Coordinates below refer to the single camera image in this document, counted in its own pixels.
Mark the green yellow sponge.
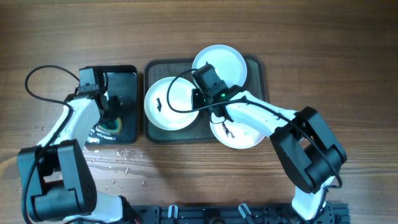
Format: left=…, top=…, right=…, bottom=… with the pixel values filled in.
left=95, top=118, right=123, bottom=135

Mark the white plate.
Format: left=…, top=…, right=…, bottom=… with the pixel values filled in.
left=144, top=77, right=199, bottom=131
left=210, top=113, right=265, bottom=149
left=192, top=45, right=248, bottom=87

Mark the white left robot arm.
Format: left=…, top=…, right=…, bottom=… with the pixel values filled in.
left=17, top=91, right=139, bottom=223

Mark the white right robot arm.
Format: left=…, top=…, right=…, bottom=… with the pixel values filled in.
left=192, top=86, right=347, bottom=222

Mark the black water tray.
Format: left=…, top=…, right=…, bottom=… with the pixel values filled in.
left=86, top=65, right=138, bottom=145

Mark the dark grey serving tray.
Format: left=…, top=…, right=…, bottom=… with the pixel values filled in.
left=143, top=54, right=268, bottom=144

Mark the white plate top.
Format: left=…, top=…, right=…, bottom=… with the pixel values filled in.
left=192, top=45, right=248, bottom=87

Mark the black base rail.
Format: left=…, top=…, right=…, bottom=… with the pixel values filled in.
left=124, top=202, right=351, bottom=224

